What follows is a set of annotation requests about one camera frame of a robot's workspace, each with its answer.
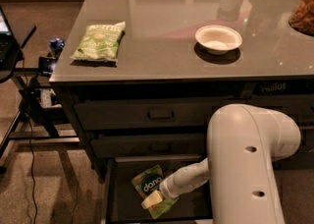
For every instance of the middle right drawer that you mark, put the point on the middle right drawer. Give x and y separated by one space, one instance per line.
307 140

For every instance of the top left drawer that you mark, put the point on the top left drawer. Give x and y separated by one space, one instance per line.
146 113

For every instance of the blue can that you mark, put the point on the blue can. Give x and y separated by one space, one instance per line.
56 46

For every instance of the dark cabinet frame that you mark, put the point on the dark cabinet frame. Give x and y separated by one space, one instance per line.
241 92

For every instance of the open bottom drawer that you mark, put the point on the open bottom drawer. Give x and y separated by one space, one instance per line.
121 202

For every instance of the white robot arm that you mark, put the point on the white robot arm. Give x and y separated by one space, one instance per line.
243 142

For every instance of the green dang rice chip bag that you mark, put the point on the green dang rice chip bag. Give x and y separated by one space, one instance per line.
146 183

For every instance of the black phone with screen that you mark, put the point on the black phone with screen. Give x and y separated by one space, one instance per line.
46 66

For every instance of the green jalapeno chip bag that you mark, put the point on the green jalapeno chip bag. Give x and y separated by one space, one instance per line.
100 43

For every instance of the middle left drawer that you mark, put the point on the middle left drawer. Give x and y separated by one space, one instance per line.
147 145

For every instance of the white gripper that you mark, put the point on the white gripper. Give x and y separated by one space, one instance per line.
166 188

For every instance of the white paper bowl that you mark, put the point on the white paper bowl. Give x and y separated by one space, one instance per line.
218 40

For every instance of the bottom right drawer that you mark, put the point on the bottom right drawer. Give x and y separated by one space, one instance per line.
298 161

